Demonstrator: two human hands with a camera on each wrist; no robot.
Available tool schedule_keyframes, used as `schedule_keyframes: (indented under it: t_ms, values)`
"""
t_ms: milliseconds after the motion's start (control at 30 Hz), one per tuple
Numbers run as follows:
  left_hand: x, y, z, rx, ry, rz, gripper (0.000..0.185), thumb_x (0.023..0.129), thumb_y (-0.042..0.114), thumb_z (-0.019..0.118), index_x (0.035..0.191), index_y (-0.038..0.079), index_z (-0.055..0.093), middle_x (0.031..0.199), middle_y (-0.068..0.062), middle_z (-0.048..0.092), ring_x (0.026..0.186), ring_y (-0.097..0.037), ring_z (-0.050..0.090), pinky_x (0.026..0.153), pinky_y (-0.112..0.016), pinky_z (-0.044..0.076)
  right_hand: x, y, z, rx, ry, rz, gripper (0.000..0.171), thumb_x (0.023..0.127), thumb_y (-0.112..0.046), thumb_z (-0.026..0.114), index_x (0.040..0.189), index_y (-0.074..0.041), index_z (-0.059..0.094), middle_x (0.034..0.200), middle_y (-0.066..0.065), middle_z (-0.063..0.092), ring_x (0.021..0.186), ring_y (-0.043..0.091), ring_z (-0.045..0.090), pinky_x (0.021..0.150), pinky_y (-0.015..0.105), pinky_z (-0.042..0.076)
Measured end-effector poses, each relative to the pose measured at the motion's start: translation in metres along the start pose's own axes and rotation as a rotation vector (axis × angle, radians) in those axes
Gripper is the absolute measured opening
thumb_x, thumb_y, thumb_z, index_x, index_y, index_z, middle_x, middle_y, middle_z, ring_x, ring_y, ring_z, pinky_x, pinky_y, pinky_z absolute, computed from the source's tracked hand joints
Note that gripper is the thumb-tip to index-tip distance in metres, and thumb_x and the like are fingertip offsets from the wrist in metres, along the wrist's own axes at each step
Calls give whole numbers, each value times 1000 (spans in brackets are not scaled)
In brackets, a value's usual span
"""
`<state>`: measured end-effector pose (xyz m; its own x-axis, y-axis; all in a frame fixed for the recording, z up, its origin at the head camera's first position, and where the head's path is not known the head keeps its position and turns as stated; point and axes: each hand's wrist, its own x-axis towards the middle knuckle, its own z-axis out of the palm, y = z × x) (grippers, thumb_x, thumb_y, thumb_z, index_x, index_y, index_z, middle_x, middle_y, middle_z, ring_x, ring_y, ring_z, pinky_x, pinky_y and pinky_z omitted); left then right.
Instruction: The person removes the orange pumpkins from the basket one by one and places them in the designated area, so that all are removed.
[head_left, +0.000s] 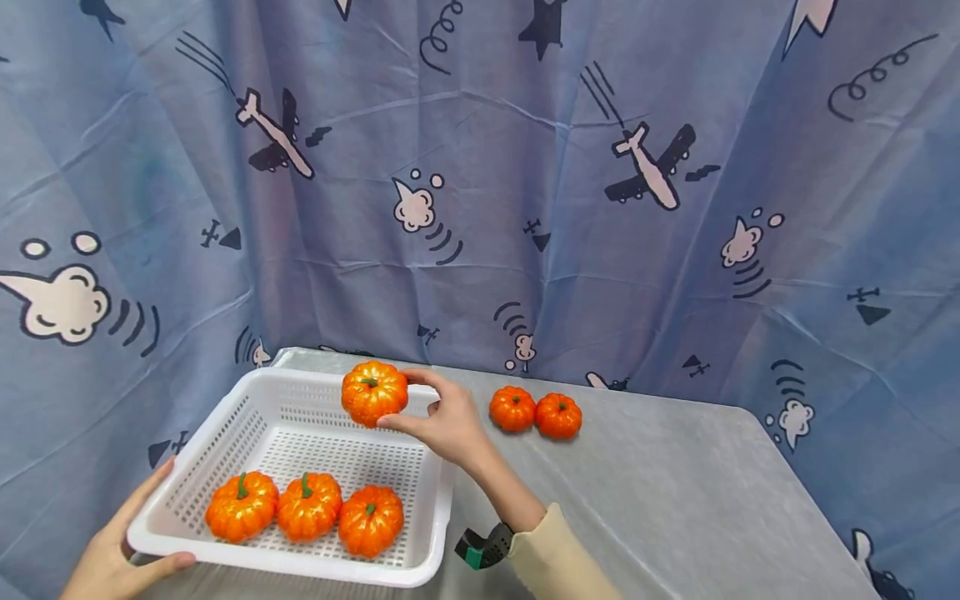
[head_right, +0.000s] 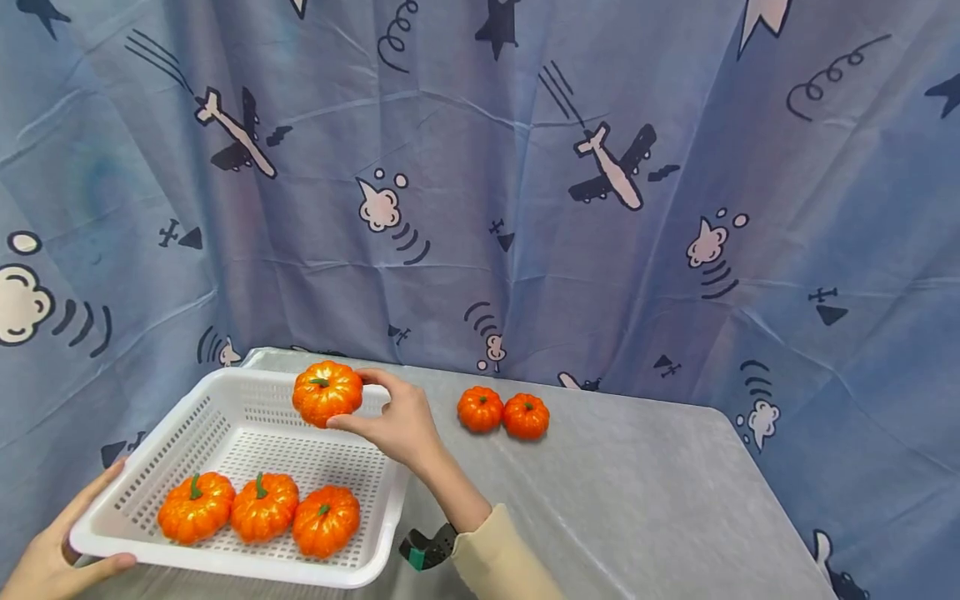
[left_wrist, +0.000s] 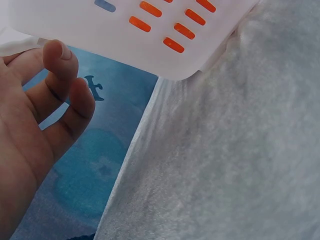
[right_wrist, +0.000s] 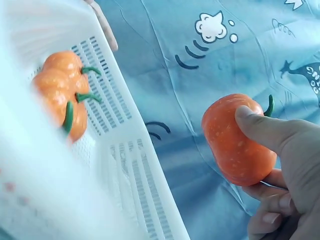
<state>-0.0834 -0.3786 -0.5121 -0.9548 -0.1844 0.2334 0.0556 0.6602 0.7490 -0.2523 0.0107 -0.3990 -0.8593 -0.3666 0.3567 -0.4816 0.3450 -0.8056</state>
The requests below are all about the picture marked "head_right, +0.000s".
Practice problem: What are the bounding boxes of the person's right hand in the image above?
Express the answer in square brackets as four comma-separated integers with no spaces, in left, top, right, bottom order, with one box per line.
[326,368,445,478]

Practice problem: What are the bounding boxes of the person's left hand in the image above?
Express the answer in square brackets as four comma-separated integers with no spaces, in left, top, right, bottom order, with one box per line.
[0,457,138,600]

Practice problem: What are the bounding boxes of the orange toy pumpkin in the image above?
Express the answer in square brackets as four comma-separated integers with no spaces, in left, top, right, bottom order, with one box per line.
[292,360,365,429]
[502,392,551,441]
[229,472,301,544]
[291,485,362,559]
[457,385,505,434]
[157,472,237,546]

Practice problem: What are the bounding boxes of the white perforated plastic basket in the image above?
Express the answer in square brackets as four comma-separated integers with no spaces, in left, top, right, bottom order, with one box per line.
[68,367,413,589]

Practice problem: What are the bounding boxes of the person's right forearm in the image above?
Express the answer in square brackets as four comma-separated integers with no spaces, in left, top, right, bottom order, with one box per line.
[408,448,565,600]

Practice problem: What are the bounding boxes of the black wrist band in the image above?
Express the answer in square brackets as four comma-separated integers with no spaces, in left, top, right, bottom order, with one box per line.
[397,522,459,573]

